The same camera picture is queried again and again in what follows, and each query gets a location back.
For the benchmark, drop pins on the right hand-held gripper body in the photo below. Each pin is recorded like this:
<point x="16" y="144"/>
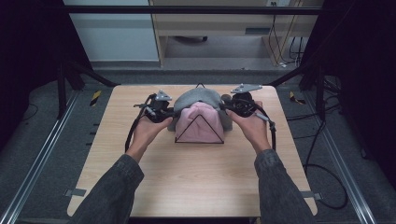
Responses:
<point x="244" y="104"/>

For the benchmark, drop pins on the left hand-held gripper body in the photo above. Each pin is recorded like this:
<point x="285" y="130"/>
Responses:
<point x="158" y="109"/>

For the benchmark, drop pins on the pink beanie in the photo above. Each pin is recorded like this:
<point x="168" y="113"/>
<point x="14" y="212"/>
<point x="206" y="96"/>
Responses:
<point x="199" y="130"/>

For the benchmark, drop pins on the person's right hand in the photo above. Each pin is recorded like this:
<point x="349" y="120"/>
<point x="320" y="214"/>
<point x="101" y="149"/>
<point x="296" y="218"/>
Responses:
<point x="253" y="130"/>

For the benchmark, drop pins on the person's left hand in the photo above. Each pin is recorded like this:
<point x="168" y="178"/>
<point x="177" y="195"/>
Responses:
<point x="144" y="133"/>

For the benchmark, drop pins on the grey round table grommet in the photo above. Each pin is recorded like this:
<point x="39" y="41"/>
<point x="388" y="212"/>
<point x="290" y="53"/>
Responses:
<point x="224" y="98"/>

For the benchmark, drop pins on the yellow black striped tape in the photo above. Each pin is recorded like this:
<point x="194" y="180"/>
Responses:
<point x="95" y="98"/>
<point x="295" y="99"/>

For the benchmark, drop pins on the white cabinet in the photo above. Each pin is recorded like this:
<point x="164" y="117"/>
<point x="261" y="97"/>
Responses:
<point x="115" y="37"/>

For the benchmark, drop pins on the dark curtain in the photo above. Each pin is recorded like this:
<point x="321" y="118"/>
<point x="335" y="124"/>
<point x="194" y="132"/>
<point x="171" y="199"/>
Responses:
<point x="364" y="77"/>
<point x="28" y="62"/>

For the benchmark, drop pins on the black frame strut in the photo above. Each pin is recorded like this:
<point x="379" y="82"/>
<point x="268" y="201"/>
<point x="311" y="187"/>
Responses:
<point x="90" y="74"/>
<point x="292" y="74"/>

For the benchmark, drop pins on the black horizontal frame bar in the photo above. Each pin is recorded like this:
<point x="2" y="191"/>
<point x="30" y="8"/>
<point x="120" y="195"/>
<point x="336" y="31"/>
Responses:
<point x="186" y="10"/>

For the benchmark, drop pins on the metal floor rail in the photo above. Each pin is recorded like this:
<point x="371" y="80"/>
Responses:
<point x="40" y="161"/>
<point x="339" y="161"/>

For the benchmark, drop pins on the grey table bracket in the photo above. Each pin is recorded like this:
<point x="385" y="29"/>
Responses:
<point x="311" y="195"/>
<point x="75" y="192"/>

